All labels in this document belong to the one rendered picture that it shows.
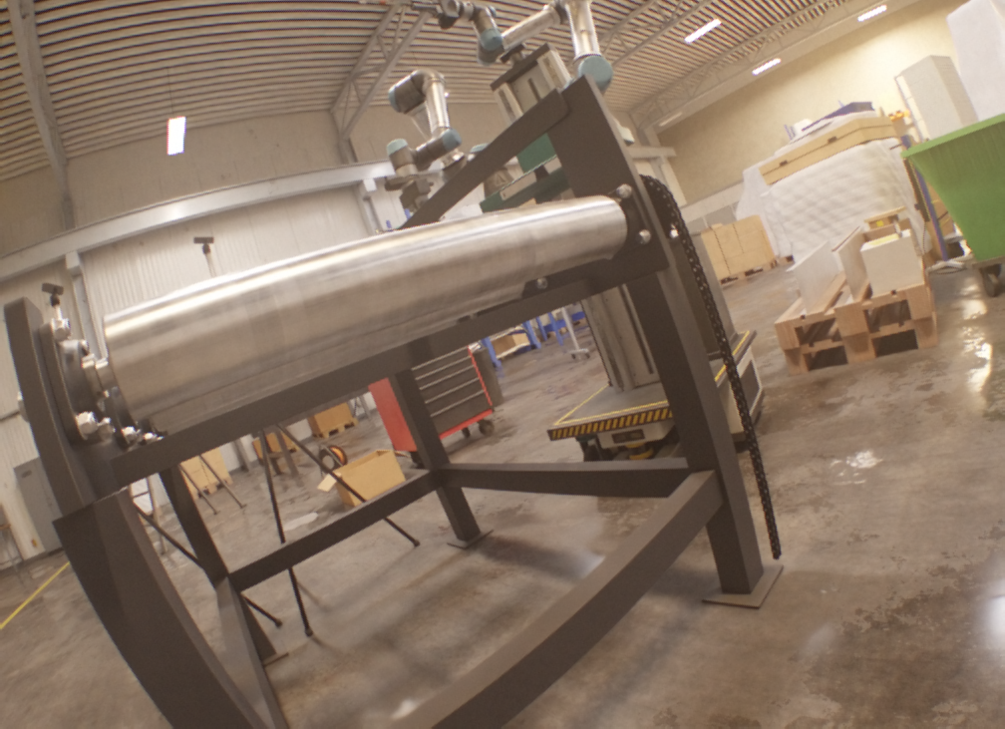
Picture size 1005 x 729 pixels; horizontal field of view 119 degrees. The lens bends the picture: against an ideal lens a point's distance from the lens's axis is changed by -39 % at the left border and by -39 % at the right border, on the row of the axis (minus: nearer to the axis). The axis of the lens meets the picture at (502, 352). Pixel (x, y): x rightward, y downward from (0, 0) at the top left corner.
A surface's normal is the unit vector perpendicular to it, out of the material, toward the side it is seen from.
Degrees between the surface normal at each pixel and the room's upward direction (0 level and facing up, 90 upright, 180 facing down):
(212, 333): 98
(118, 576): 90
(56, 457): 90
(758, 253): 90
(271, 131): 90
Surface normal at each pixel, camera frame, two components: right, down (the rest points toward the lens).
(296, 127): 0.58, -0.18
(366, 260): 0.42, -0.49
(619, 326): -0.61, 0.28
